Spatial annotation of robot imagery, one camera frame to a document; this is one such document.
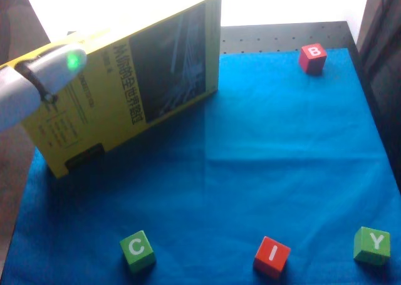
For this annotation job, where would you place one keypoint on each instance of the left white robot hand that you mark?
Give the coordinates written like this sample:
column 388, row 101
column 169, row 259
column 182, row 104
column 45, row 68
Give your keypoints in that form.
column 59, row 65

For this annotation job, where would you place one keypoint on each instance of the yellow and blue cardboard box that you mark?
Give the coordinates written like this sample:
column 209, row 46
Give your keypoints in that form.
column 103, row 109

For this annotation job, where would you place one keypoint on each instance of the green block letter C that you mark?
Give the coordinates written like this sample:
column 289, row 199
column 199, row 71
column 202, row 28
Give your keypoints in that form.
column 138, row 253

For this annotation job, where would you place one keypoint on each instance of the blue cloth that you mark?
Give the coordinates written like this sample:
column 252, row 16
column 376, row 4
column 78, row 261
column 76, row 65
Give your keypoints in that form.
column 250, row 178

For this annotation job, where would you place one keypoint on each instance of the red block letter B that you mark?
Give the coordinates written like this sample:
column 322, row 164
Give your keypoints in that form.
column 311, row 61

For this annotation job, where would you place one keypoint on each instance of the red block letter I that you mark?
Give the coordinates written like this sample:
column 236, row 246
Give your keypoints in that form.
column 271, row 258

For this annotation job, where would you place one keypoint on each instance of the dark curtain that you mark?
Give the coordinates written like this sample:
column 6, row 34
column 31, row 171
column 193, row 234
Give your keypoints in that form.
column 387, row 78

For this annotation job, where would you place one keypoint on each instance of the green block letter Y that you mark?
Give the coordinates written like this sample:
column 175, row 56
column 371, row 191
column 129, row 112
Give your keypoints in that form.
column 371, row 247

